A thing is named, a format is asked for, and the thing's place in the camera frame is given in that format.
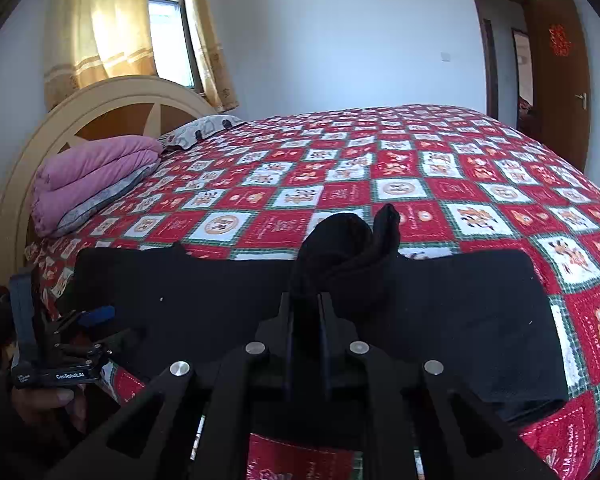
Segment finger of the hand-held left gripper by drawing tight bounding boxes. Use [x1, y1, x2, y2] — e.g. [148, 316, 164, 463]
[9, 272, 40, 363]
[77, 305, 117, 327]

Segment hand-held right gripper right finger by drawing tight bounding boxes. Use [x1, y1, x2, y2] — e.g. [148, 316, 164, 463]
[317, 292, 557, 480]

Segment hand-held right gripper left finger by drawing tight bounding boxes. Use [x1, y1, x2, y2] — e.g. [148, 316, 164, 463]
[85, 292, 294, 480]

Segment black pants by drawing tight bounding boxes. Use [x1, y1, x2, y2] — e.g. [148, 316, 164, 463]
[62, 203, 570, 452]

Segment person's left hand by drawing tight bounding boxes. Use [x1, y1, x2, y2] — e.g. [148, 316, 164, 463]
[11, 385, 89, 436]

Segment grey folded blanket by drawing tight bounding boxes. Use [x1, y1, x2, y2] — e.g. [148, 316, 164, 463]
[54, 159, 162, 237]

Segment pink folded blanket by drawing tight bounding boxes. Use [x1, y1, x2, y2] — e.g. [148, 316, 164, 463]
[31, 135, 164, 239]

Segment red printed bed quilt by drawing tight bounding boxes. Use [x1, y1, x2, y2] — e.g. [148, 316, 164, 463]
[24, 104, 600, 480]

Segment grey patterned pillow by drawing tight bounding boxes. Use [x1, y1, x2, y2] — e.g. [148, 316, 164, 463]
[157, 115, 246, 154]

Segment cream wooden headboard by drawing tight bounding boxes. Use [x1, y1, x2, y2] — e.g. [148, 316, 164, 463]
[0, 76, 219, 286]

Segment window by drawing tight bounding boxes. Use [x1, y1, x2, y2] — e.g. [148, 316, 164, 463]
[145, 0, 204, 95]

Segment wide yellow curtain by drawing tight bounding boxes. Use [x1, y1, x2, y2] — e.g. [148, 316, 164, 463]
[43, 0, 159, 111]

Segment narrow yellow curtain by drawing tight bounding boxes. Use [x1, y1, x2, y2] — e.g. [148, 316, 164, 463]
[180, 0, 240, 114]

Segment brown wooden door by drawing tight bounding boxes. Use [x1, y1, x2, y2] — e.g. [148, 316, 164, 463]
[524, 0, 592, 174]

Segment red paper door decoration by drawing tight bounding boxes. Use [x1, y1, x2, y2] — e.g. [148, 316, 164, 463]
[548, 22, 574, 59]

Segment brown door frame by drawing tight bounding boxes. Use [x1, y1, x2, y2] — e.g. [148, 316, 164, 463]
[467, 0, 537, 132]

